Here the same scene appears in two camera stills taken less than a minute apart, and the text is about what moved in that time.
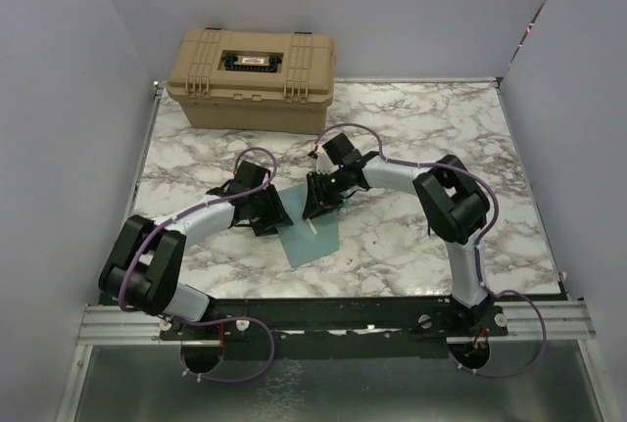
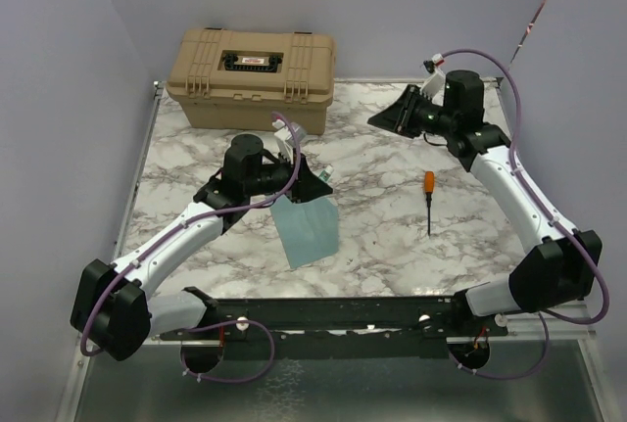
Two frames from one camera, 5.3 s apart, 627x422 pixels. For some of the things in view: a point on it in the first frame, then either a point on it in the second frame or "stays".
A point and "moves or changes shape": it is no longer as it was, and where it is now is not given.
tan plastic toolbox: x=253 y=81 stays
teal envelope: x=302 y=246 stays
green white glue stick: x=344 y=207 moves or changes shape
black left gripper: x=275 y=216 → x=308 y=185
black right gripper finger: x=319 y=198 → x=401 y=116
